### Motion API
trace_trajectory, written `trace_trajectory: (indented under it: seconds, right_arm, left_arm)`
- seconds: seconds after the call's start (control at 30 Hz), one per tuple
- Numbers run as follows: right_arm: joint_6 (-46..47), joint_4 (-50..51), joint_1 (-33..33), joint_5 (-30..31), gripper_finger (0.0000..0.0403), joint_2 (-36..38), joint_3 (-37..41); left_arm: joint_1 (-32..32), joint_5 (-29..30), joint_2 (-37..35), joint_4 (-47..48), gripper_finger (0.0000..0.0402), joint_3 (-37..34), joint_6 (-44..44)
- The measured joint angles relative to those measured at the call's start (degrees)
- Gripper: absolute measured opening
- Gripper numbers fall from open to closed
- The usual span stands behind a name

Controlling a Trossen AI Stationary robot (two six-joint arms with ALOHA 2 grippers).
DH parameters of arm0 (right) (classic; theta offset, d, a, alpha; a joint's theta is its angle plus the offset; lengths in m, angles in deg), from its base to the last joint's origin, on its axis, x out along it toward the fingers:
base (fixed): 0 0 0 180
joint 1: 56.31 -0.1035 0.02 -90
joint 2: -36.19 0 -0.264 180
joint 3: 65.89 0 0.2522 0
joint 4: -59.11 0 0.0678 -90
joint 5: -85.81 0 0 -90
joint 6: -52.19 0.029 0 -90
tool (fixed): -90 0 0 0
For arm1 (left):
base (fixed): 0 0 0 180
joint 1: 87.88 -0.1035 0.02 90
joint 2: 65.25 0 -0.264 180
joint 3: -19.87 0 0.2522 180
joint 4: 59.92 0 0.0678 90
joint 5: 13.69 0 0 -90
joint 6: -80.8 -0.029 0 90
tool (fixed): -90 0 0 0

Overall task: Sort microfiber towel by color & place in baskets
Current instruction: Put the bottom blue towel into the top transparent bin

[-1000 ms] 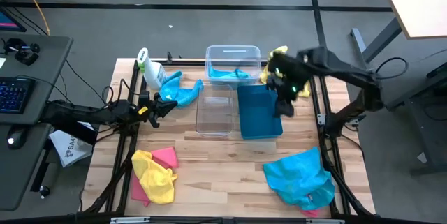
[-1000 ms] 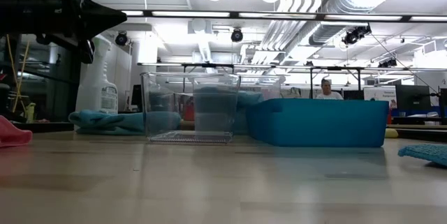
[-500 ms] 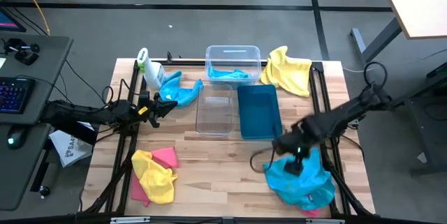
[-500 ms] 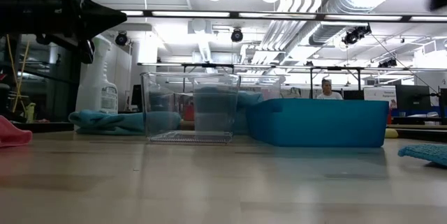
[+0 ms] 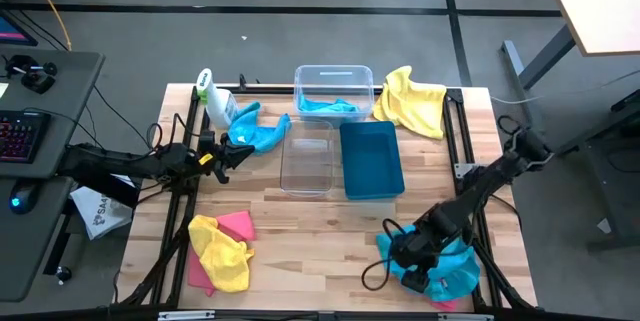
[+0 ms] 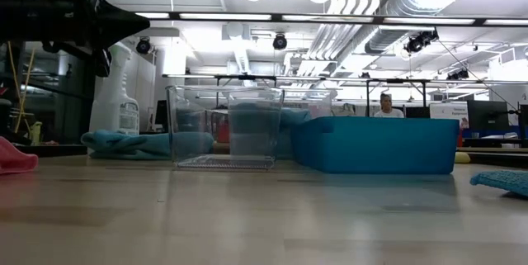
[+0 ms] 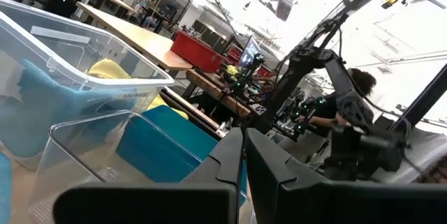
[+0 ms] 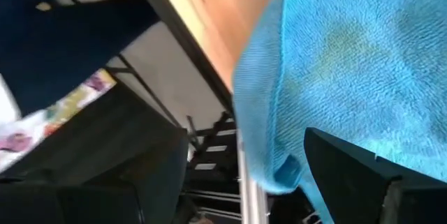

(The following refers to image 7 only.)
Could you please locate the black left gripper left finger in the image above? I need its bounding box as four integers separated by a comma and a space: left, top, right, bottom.
52, 127, 244, 224

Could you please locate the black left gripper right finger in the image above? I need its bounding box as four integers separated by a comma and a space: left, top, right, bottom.
244, 127, 447, 224

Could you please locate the yellow microfiber towel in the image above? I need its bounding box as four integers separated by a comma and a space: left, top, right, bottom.
86, 58, 189, 120

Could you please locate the blue microfiber towel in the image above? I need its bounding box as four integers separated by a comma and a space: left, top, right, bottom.
0, 59, 138, 158
0, 152, 14, 224

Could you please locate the teal plastic bin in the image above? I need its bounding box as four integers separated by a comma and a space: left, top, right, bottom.
115, 104, 249, 206

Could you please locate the person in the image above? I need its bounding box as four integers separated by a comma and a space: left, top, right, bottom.
307, 67, 378, 137

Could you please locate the black device with green lights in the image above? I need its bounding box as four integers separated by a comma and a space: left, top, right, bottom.
223, 52, 266, 92
274, 94, 328, 141

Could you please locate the wooden workbench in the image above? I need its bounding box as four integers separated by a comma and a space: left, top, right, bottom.
184, 68, 252, 119

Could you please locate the small clear plastic bin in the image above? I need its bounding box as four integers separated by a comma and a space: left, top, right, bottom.
27, 109, 252, 224

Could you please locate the large clear plastic bin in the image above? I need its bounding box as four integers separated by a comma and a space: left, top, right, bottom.
0, 0, 175, 172

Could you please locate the red storage box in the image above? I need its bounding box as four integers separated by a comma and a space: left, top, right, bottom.
170, 30, 226, 74

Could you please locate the computer monitor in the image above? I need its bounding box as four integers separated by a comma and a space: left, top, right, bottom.
237, 35, 263, 68

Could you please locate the black office chair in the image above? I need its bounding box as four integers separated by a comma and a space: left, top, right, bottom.
43, 0, 76, 19

